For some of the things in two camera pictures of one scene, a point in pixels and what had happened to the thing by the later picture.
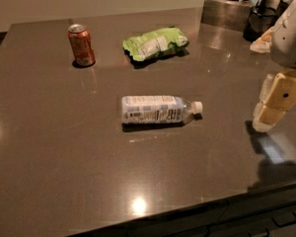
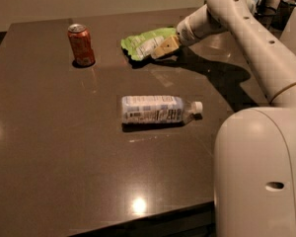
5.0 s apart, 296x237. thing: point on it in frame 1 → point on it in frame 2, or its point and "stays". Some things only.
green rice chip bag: [155, 44] stays
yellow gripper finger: [287, 88] → [171, 43]
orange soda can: [81, 43] stays
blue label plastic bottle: [159, 111] stays
